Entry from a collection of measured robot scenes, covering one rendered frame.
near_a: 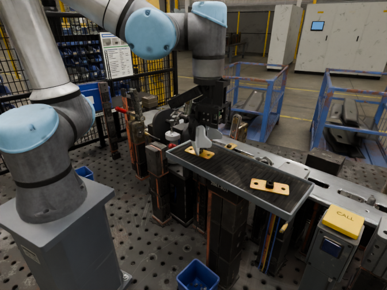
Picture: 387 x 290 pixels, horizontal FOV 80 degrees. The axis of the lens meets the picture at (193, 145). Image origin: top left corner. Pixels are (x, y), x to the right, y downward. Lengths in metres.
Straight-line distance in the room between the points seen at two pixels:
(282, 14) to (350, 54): 2.39
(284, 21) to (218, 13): 8.18
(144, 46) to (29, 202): 0.42
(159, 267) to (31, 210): 0.52
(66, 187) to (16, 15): 0.38
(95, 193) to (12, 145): 0.22
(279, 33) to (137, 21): 8.39
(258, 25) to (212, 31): 12.43
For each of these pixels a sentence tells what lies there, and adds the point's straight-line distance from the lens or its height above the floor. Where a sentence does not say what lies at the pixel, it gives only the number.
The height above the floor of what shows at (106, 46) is 1.36.
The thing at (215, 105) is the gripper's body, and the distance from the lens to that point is 0.56.
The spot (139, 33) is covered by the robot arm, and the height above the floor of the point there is 1.48.
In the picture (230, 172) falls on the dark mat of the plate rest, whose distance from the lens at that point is 0.59.
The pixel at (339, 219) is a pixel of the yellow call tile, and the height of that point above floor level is 1.16.
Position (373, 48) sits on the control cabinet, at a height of 0.85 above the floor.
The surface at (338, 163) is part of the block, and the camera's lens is 1.02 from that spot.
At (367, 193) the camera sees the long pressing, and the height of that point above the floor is 1.00.
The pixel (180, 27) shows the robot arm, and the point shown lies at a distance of 0.53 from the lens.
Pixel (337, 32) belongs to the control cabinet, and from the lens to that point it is 8.68.
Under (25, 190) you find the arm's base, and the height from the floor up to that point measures 1.18.
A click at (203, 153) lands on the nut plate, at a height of 1.16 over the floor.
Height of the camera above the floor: 1.49
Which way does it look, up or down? 28 degrees down
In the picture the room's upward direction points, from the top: straight up
